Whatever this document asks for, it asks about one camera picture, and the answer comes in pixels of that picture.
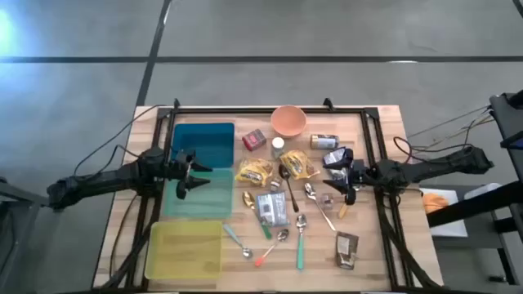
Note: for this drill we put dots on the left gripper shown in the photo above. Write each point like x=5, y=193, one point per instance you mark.
x=181, y=171

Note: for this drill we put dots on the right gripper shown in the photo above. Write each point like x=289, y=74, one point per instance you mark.
x=355, y=173

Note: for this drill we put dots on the blue ramen noodle packet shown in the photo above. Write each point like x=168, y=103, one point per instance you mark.
x=271, y=208
x=335, y=155

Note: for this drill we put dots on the small clear glass jar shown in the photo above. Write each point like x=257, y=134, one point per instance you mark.
x=327, y=201

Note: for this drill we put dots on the all-silver metal spoon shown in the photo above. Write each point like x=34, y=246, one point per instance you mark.
x=309, y=189

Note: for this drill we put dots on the tan jar with white label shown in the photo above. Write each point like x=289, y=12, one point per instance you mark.
x=324, y=142

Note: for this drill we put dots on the yellow ramen noodle packet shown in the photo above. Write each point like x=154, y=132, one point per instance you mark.
x=297, y=163
x=253, y=171

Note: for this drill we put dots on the black spoon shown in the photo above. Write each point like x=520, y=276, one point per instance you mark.
x=284, y=170

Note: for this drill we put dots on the small brown spice jar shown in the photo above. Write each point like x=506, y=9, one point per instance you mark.
x=276, y=184

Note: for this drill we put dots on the white-lidded spice jar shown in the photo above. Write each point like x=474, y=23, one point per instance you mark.
x=278, y=143

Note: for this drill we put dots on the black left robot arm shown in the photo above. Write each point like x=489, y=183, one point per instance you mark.
x=114, y=177

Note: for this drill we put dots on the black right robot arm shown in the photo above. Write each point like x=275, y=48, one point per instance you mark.
x=429, y=167

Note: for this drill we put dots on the teal plastic bin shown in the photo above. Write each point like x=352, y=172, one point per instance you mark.
x=212, y=202

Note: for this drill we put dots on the blue plastic bin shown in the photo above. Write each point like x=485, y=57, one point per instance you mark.
x=212, y=143

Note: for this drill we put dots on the orange bowl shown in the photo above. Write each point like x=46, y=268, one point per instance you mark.
x=288, y=121

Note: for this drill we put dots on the brown food packet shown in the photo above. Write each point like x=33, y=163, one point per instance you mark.
x=347, y=251

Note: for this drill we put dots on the yellow plastic bin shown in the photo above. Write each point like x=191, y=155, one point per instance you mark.
x=184, y=251

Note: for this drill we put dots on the orange object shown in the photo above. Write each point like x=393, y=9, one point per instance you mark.
x=435, y=203

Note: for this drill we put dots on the white sheet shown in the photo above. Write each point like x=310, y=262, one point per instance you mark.
x=449, y=228

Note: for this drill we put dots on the white plastic container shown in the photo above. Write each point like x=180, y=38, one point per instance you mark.
x=482, y=190

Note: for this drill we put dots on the black equipment cart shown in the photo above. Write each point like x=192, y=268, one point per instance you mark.
x=506, y=118

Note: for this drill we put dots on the gray metal stand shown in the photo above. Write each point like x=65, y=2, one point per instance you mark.
x=16, y=194

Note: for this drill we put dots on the black cart caster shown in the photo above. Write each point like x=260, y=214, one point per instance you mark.
x=496, y=279

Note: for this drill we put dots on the black frame clamp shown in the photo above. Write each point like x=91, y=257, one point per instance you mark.
x=176, y=103
x=328, y=104

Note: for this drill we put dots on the black aluminium table frame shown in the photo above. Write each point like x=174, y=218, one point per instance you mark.
x=265, y=110

